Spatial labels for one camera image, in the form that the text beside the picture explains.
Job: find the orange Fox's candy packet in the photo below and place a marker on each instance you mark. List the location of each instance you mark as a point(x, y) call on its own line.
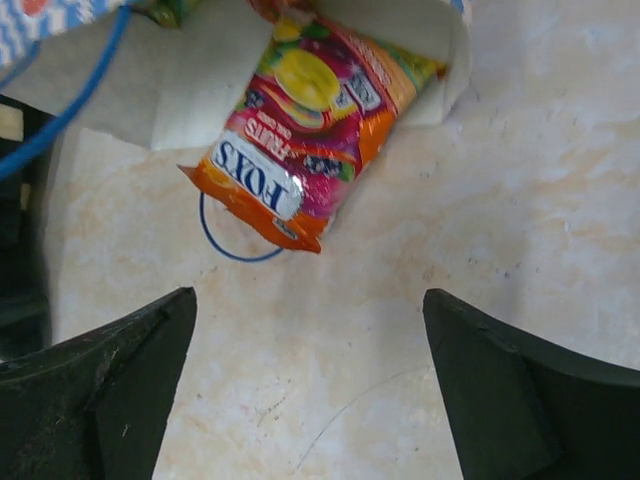
point(316, 111)

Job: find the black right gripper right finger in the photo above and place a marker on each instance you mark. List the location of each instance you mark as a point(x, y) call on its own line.
point(521, 407)

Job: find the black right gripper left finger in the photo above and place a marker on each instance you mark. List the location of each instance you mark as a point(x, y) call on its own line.
point(97, 405)

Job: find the green snack packet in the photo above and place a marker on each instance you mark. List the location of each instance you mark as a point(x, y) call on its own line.
point(165, 13)

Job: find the blue checkered paper bag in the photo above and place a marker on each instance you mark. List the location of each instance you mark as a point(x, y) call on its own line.
point(113, 70)

